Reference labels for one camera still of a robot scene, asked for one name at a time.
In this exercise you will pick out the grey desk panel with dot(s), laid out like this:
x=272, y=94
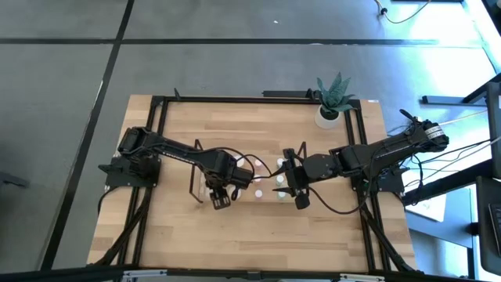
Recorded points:
x=442, y=231

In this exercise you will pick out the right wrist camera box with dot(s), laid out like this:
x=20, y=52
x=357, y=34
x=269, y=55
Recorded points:
x=302, y=202

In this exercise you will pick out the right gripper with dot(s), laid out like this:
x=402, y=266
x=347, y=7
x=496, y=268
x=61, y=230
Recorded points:
x=299, y=176

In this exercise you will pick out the small green medicine bottle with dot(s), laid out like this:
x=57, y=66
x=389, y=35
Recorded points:
x=279, y=179
x=282, y=194
x=280, y=161

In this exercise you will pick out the small pink medicine bottle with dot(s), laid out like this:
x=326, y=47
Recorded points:
x=258, y=162
x=258, y=193
x=257, y=180

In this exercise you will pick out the long black bar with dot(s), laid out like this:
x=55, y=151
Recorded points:
x=285, y=94

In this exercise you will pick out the green plant in white pot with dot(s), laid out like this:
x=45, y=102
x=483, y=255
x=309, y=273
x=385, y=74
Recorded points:
x=328, y=117

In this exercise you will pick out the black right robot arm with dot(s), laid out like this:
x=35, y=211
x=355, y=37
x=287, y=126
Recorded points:
x=391, y=150

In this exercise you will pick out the silver metal bracket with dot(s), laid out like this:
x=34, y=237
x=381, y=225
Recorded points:
x=362, y=277
x=143, y=273

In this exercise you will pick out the grey floor object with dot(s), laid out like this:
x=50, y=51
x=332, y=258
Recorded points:
x=11, y=180

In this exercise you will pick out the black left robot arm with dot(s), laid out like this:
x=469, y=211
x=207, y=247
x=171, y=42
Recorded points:
x=176, y=152

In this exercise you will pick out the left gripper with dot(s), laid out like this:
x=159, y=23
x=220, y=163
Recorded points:
x=233, y=178

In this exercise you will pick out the black monitor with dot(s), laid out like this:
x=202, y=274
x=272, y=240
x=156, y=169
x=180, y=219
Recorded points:
x=494, y=129

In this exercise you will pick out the black desk beam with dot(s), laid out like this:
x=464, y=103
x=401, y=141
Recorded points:
x=450, y=183

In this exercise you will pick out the black desk leg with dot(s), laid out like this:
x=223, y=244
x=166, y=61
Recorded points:
x=450, y=100

